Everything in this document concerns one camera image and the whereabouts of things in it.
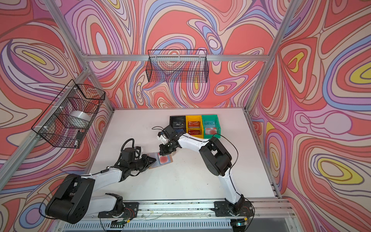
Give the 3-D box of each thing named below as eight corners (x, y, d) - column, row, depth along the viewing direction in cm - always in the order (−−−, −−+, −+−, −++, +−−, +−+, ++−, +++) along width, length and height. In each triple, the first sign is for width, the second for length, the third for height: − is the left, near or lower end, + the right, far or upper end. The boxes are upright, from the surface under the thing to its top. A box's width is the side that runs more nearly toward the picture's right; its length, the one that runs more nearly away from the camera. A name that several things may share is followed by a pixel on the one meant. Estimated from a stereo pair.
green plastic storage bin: (203, 139, 104) (204, 133, 97) (201, 121, 114) (202, 114, 108) (220, 139, 104) (222, 133, 97) (217, 121, 115) (218, 114, 108)
